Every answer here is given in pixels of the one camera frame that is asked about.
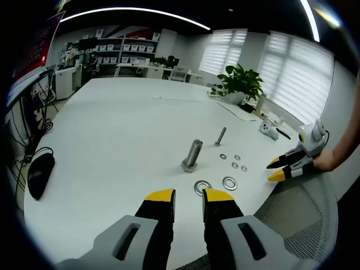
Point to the grey mesh office chair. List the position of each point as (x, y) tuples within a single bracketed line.
[(303, 213)]

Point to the narrow white window blind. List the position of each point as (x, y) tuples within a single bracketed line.
[(222, 53)]

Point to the green potted plant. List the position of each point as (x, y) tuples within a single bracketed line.
[(239, 81)]

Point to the wide white window blind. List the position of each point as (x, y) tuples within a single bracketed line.
[(298, 76)]

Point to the large steel washer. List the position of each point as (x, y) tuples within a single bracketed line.
[(195, 188), (224, 182)]

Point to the shelving unit with white bins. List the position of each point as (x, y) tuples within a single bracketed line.
[(126, 47)]

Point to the small black device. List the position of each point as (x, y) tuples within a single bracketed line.
[(248, 107)]

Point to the black computer mouse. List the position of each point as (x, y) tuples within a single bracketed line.
[(40, 175)]

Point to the small threaded stud bolt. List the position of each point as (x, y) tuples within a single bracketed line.
[(221, 136)]

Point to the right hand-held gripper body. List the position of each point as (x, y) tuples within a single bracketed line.
[(310, 139)]

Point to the person's right hand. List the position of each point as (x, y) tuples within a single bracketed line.
[(324, 161)]

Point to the long ceiling light strip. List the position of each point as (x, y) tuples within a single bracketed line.
[(135, 10)]

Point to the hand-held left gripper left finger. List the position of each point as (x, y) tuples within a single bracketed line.
[(157, 225)]

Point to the white game controller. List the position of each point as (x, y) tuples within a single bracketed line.
[(267, 128)]

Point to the white cabinet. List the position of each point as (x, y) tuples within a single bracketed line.
[(66, 83)]

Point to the small bright steel washer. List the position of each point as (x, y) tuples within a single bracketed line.
[(221, 155)]

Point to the beige upright post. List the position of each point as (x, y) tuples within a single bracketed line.
[(261, 101)]

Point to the short ceiling light strip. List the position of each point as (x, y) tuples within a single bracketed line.
[(310, 17)]

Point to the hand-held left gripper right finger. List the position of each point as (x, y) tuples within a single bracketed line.
[(222, 225)]

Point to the black pen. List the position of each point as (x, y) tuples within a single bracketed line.
[(282, 133)]

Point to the computer monitor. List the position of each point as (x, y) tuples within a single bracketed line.
[(33, 50)]

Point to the large threaded stud bolt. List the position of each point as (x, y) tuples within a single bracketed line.
[(192, 154)]

